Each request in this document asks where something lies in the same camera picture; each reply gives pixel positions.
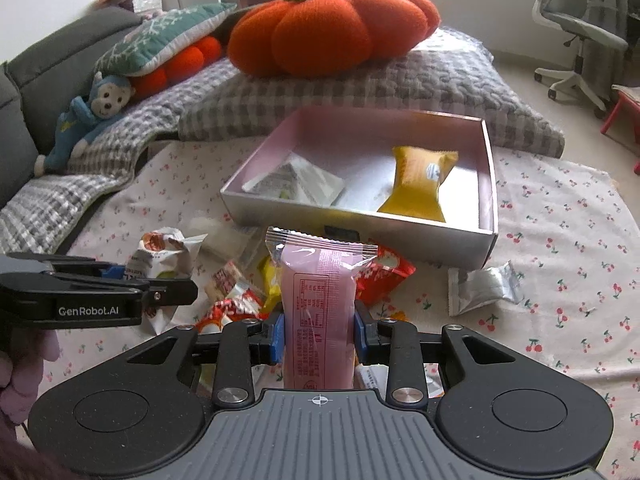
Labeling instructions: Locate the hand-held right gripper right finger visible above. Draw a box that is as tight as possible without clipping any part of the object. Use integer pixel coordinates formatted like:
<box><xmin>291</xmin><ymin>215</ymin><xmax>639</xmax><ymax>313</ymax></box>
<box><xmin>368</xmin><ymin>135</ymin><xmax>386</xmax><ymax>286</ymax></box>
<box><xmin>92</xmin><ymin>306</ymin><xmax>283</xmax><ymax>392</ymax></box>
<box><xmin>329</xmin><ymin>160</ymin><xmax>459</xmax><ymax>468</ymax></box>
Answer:
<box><xmin>352</xmin><ymin>302</ymin><xmax>517</xmax><ymax>407</ymax></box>

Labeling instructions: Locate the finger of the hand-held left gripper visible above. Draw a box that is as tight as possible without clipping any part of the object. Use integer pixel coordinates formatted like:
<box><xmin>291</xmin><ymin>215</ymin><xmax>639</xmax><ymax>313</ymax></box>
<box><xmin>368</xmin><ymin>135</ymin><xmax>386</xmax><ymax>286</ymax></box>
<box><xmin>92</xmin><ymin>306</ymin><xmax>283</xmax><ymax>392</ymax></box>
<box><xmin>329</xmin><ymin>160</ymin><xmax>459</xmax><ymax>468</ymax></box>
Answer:
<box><xmin>50</xmin><ymin>261</ymin><xmax>127</xmax><ymax>282</ymax></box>
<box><xmin>140</xmin><ymin>279</ymin><xmax>199</xmax><ymax>307</ymax></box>

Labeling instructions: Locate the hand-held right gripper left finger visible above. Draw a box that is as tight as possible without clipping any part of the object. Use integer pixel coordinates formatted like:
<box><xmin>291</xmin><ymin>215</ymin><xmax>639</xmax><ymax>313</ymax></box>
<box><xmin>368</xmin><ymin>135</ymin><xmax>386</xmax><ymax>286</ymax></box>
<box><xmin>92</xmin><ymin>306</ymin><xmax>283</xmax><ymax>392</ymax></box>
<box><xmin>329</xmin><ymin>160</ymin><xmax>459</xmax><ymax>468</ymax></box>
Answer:
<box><xmin>127</xmin><ymin>312</ymin><xmax>287</xmax><ymax>409</ymax></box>

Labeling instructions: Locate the pink snack packet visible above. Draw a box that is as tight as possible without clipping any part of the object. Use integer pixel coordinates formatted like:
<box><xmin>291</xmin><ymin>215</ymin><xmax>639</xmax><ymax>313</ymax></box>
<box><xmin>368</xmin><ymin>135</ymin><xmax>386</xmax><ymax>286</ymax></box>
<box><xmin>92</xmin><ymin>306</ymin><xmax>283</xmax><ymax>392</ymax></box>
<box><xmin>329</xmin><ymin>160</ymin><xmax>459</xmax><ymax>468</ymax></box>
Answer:
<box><xmin>265</xmin><ymin>226</ymin><xmax>378</xmax><ymax>391</ymax></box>

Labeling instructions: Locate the pink cardboard box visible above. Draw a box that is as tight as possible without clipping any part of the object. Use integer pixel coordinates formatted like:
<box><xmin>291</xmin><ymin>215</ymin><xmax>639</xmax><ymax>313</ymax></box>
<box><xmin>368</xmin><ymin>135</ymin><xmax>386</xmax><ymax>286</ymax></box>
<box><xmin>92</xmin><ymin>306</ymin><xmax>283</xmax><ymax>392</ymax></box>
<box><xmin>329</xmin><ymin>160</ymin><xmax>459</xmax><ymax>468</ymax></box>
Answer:
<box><xmin>220</xmin><ymin>106</ymin><xmax>498</xmax><ymax>268</ymax></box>

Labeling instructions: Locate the crumpled white snack packet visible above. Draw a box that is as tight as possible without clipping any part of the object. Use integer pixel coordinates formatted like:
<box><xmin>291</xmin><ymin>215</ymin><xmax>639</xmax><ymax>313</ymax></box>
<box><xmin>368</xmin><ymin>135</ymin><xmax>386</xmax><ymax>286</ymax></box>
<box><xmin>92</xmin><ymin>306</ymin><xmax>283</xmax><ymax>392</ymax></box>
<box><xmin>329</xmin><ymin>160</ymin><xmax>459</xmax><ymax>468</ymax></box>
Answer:
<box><xmin>124</xmin><ymin>227</ymin><xmax>208</xmax><ymax>333</ymax></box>

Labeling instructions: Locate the red white snack packet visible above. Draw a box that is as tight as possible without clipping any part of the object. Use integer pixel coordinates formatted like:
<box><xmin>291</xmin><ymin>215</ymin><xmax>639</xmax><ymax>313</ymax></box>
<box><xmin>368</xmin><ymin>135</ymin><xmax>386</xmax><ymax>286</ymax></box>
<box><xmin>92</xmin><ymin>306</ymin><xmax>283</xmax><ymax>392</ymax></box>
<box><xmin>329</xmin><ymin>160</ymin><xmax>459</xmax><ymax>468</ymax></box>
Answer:
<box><xmin>192</xmin><ymin>295</ymin><xmax>266</xmax><ymax>336</ymax></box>
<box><xmin>207</xmin><ymin>260</ymin><xmax>251</xmax><ymax>306</ymax></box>

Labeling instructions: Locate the yellow snack packet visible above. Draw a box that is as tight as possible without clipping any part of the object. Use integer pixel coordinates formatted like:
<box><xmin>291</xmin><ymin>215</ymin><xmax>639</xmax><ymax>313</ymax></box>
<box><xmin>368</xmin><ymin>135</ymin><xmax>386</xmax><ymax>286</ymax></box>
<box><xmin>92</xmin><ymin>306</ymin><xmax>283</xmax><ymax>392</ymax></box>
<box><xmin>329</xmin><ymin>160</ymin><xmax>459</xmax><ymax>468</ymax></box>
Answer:
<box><xmin>376</xmin><ymin>146</ymin><xmax>460</xmax><ymax>223</ymax></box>
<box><xmin>256</xmin><ymin>255</ymin><xmax>286</xmax><ymax>318</ymax></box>

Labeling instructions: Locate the clear plastic wrapper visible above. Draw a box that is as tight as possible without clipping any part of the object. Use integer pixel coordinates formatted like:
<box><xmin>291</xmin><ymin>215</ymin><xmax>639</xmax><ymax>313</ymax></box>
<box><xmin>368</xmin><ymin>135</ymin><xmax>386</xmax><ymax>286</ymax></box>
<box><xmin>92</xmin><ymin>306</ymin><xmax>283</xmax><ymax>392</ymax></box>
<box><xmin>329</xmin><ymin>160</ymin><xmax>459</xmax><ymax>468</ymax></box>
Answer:
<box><xmin>185</xmin><ymin>212</ymin><xmax>266</xmax><ymax>266</ymax></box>

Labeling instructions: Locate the white printed snack packet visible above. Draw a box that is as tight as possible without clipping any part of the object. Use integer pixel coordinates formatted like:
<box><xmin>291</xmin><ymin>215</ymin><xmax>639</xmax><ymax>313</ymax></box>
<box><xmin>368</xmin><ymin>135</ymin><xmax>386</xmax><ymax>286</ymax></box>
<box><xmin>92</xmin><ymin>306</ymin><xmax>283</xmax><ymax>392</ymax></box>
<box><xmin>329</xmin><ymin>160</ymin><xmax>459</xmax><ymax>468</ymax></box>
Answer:
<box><xmin>357</xmin><ymin>362</ymin><xmax>446</xmax><ymax>401</ymax></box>
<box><xmin>241</xmin><ymin>152</ymin><xmax>346</xmax><ymax>206</ymax></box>

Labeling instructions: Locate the silver foil packet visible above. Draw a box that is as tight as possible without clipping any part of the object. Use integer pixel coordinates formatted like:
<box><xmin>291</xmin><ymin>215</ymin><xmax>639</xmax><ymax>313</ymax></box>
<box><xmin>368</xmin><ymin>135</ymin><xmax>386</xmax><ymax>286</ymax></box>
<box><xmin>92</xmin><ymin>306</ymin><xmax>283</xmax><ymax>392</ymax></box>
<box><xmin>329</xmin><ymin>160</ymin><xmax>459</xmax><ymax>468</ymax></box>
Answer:
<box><xmin>446</xmin><ymin>260</ymin><xmax>525</xmax><ymax>317</ymax></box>

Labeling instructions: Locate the blue monkey plush toy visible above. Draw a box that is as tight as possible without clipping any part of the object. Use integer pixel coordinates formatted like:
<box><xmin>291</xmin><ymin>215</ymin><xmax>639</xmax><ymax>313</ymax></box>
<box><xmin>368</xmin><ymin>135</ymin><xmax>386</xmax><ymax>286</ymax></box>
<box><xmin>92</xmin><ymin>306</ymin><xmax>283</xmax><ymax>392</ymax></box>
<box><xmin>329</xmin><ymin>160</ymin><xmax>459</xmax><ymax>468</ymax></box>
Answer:
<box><xmin>34</xmin><ymin>72</ymin><xmax>137</xmax><ymax>177</ymax></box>

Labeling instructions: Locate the cherry print sheet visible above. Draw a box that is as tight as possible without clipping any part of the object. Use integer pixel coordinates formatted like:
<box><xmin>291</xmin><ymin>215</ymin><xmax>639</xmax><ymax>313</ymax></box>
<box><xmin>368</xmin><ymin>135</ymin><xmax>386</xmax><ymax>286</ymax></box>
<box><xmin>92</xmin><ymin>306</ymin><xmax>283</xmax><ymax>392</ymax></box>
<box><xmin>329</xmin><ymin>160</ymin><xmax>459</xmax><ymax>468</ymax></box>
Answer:
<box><xmin>50</xmin><ymin>140</ymin><xmax>640</xmax><ymax>396</ymax></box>

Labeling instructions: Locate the small orange pumpkin cushion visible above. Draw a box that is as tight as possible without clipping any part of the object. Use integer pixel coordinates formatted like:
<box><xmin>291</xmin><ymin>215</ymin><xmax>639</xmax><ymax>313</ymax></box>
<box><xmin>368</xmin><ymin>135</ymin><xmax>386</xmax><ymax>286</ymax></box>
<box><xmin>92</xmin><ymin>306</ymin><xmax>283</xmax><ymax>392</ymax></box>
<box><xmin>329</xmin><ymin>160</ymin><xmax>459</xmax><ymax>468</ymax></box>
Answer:
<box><xmin>131</xmin><ymin>36</ymin><xmax>223</xmax><ymax>101</ymax></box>

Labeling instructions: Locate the grey sofa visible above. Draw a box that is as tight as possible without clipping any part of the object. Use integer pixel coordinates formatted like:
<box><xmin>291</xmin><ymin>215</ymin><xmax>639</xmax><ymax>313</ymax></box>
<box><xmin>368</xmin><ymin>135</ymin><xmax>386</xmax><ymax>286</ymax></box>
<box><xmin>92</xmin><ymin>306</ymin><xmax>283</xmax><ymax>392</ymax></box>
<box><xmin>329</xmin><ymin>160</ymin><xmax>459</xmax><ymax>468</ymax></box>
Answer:
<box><xmin>0</xmin><ymin>7</ymin><xmax>146</xmax><ymax>181</ymax></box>

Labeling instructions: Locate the teal leaf print pillow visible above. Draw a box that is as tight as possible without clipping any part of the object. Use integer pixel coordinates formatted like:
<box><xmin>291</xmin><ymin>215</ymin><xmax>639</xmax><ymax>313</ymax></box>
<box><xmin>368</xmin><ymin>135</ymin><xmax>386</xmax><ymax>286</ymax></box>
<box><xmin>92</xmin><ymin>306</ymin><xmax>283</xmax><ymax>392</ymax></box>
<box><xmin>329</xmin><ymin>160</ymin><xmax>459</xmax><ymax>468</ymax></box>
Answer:
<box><xmin>94</xmin><ymin>2</ymin><xmax>238</xmax><ymax>78</ymax></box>

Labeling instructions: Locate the grey checked blanket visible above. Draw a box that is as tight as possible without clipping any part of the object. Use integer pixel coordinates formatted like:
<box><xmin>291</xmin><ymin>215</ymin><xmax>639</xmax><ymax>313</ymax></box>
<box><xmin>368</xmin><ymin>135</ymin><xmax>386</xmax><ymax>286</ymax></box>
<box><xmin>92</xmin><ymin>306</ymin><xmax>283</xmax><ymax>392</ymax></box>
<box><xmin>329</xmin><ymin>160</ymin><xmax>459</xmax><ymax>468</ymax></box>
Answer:
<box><xmin>0</xmin><ymin>27</ymin><xmax>566</xmax><ymax>256</ymax></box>

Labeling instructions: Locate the large orange pumpkin cushion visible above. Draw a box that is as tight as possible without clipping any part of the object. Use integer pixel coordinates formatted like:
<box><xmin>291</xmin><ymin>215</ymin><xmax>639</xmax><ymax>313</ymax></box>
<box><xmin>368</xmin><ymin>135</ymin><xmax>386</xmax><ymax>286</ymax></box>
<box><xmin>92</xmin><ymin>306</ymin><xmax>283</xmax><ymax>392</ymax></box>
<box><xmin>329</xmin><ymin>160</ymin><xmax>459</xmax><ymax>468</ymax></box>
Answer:
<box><xmin>227</xmin><ymin>0</ymin><xmax>441</xmax><ymax>79</ymax></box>

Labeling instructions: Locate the red stool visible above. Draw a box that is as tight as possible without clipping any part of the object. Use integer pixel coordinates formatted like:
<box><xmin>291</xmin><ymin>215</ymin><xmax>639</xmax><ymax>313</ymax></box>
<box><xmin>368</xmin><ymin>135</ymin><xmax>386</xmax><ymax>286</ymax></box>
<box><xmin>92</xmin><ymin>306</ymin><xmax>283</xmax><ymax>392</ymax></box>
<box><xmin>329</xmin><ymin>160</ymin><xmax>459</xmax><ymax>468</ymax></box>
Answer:
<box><xmin>600</xmin><ymin>92</ymin><xmax>640</xmax><ymax>176</ymax></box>

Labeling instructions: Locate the white office chair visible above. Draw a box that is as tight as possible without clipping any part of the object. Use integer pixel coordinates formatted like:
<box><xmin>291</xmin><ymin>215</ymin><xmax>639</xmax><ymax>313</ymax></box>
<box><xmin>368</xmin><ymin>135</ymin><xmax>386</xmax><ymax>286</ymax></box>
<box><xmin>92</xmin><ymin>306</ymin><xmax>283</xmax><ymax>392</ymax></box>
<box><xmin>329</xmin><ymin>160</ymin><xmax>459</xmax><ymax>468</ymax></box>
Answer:
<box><xmin>530</xmin><ymin>0</ymin><xmax>633</xmax><ymax>118</ymax></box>

